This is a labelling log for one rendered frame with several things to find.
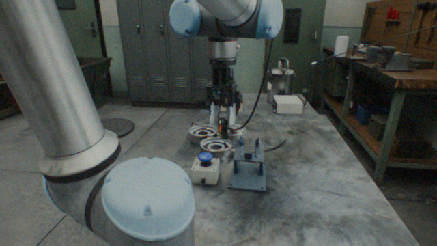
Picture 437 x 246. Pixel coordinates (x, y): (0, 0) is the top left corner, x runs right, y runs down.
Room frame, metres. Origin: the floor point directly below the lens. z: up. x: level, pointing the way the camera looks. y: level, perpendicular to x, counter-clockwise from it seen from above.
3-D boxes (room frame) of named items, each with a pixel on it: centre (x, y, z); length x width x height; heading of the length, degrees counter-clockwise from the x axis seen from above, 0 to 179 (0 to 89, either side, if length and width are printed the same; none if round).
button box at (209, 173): (0.65, 0.04, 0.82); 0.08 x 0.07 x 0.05; 173
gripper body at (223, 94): (0.69, -0.01, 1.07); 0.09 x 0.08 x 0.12; 170
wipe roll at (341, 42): (2.80, -1.24, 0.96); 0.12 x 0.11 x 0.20; 83
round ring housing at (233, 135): (0.91, -0.05, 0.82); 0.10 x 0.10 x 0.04
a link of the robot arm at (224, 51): (0.69, -0.01, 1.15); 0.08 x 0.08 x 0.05
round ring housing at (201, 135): (0.90, 0.06, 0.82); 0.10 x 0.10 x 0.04
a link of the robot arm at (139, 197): (0.31, 0.10, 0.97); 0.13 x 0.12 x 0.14; 56
